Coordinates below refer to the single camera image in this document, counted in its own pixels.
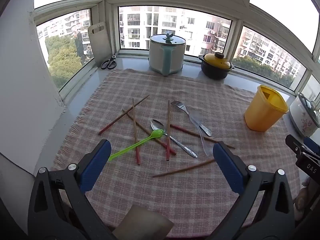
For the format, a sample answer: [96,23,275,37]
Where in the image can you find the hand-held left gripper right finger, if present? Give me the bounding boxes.
[212,141,295,240]

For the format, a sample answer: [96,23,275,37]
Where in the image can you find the metal spoon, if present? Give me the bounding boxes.
[150,119,198,158]

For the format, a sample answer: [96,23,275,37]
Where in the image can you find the pink plaid cloth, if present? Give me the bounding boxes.
[51,69,302,239]

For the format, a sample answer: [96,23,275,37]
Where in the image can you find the white cutting board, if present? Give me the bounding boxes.
[87,22,112,67]

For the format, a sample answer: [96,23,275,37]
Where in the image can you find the black kitchen scissors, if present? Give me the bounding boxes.
[100,55,117,70]

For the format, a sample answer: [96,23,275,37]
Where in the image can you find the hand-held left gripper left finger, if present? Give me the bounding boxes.
[27,139,118,240]

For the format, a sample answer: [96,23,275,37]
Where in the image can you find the dark casserole with yellow lid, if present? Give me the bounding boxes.
[199,52,235,80]

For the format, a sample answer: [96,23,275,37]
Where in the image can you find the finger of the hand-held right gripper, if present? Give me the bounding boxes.
[303,136,320,155]
[285,134,310,158]

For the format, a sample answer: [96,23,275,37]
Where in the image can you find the green plastic spoon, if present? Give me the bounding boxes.
[109,129,165,161]

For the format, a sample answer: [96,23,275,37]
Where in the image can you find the white and teal cooking pot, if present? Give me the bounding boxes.
[148,32,186,77]

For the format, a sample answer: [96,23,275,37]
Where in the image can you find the metal fork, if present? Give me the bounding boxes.
[171,100,212,137]

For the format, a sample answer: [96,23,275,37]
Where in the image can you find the yellow utensil container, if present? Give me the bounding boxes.
[244,84,290,132]

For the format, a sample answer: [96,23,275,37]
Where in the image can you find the brown cardboard piece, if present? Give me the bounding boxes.
[112,204,175,240]

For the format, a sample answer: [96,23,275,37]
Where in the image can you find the clear plastic spoon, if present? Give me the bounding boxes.
[189,112,213,157]

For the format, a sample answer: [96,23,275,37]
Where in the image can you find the white floral rice cooker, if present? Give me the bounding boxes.
[289,92,320,138]

